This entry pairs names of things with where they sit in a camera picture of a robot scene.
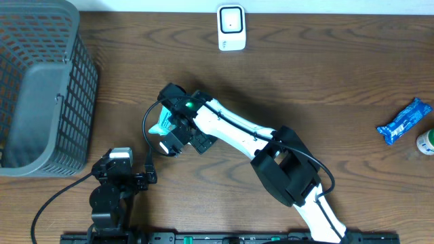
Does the teal wet wipes pack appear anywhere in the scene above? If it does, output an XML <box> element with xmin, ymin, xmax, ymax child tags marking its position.
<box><xmin>148</xmin><ymin>106</ymin><xmax>176</xmax><ymax>136</ymax></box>

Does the blue snack bar wrapper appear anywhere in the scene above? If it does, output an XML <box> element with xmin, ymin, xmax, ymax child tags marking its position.
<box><xmin>376</xmin><ymin>98</ymin><xmax>433</xmax><ymax>146</ymax></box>

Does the green lid jar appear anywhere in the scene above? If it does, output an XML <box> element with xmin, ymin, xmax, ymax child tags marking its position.
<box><xmin>416</xmin><ymin>129</ymin><xmax>434</xmax><ymax>155</ymax></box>

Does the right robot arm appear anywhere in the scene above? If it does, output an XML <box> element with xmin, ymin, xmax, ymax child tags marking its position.
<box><xmin>157</xmin><ymin>83</ymin><xmax>347</xmax><ymax>243</ymax></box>

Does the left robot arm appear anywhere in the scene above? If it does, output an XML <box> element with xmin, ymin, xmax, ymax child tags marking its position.
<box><xmin>86</xmin><ymin>147</ymin><xmax>157</xmax><ymax>244</ymax></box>

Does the white barcode scanner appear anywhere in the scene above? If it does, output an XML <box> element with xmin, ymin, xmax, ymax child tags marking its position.
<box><xmin>216</xmin><ymin>5</ymin><xmax>247</xmax><ymax>52</ymax></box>

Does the grey plastic mesh basket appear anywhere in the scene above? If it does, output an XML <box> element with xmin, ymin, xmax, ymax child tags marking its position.
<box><xmin>1</xmin><ymin>1</ymin><xmax>99</xmax><ymax>178</ymax></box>

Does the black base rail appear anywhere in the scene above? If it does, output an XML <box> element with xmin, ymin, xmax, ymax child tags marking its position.
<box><xmin>60</xmin><ymin>232</ymin><xmax>400</xmax><ymax>244</ymax></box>

